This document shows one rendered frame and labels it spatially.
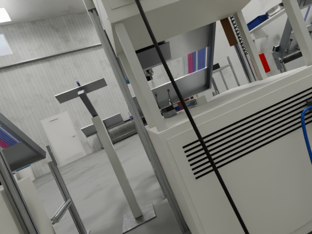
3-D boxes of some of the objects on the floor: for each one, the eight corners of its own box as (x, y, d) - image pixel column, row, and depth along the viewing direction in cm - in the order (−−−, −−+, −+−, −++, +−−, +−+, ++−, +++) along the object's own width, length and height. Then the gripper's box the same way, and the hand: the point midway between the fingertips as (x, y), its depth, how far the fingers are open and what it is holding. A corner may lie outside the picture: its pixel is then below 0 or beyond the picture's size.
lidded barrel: (37, 177, 748) (31, 164, 745) (35, 179, 702) (28, 165, 700) (24, 183, 729) (18, 169, 727) (20, 186, 684) (13, 172, 682)
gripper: (135, 61, 146) (142, 69, 129) (146, 57, 148) (155, 64, 131) (138, 71, 151) (146, 80, 134) (149, 67, 153) (158, 75, 135)
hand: (151, 75), depth 135 cm, fingers closed, pressing on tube
